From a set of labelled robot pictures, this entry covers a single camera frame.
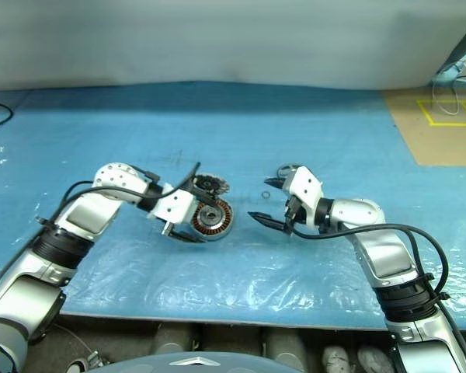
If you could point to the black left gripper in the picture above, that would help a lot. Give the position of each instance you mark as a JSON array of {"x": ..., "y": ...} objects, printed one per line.
[{"x": 169, "y": 229}]

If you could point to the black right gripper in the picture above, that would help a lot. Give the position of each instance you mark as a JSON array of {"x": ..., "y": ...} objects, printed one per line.
[{"x": 295, "y": 215}]

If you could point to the silver round motor housing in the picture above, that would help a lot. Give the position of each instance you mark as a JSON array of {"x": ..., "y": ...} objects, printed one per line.
[{"x": 226, "y": 218}]

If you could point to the silver spoked rotor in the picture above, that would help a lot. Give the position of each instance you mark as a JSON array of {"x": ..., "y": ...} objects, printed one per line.
[{"x": 288, "y": 168}]

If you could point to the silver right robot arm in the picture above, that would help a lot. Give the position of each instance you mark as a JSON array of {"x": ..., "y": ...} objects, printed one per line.
[{"x": 388, "y": 248}]

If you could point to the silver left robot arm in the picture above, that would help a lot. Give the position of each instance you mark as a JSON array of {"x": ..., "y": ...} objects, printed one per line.
[{"x": 81, "y": 215}]

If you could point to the blue plastic-covered table mat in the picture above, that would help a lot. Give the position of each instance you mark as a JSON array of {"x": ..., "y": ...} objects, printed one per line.
[{"x": 233, "y": 128}]

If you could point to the grey rounded shape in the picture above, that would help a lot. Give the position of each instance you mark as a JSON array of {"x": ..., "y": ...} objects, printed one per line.
[
  {"x": 289, "y": 344},
  {"x": 174, "y": 338}
]

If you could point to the grey robot torso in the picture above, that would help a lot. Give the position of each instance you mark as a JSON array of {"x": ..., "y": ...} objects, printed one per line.
[{"x": 194, "y": 363}]

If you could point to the brown cardboard sheet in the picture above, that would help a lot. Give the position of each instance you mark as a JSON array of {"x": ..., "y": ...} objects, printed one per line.
[{"x": 431, "y": 143}]

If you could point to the white shoe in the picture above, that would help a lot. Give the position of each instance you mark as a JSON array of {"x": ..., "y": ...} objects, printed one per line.
[
  {"x": 336, "y": 359},
  {"x": 374, "y": 359}
]

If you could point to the white backdrop sheet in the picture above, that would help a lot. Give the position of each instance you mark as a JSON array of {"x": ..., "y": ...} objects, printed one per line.
[{"x": 217, "y": 39}]

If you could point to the metal clamp fitting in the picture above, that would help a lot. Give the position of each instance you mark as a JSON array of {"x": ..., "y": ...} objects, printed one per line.
[{"x": 91, "y": 357}]

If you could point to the grey-blue slanted stand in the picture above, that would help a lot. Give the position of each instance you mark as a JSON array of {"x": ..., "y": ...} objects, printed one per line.
[{"x": 464, "y": 42}]

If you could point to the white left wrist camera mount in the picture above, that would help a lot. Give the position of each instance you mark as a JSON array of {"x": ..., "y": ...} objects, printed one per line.
[{"x": 174, "y": 206}]

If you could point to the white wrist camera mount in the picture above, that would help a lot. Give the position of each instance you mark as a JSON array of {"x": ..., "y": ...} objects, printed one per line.
[
  {"x": 304, "y": 184},
  {"x": 174, "y": 206}
]

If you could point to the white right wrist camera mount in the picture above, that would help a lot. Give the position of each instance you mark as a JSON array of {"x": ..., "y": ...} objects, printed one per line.
[{"x": 304, "y": 184}]

